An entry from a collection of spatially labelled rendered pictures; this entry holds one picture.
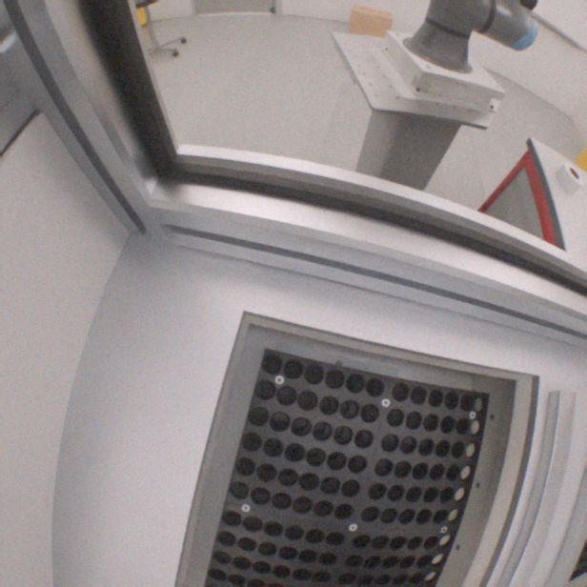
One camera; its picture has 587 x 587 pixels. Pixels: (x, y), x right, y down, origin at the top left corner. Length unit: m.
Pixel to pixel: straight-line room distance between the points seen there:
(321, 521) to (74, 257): 0.22
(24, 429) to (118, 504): 0.07
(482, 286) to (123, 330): 0.19
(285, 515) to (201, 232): 0.18
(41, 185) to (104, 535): 0.19
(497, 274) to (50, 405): 0.25
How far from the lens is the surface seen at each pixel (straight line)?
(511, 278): 0.16
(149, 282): 0.18
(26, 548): 0.23
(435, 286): 0.16
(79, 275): 0.18
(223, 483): 0.28
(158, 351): 0.17
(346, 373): 0.20
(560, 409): 0.23
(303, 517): 0.22
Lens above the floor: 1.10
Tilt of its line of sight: 70 degrees down
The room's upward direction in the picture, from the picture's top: 5 degrees clockwise
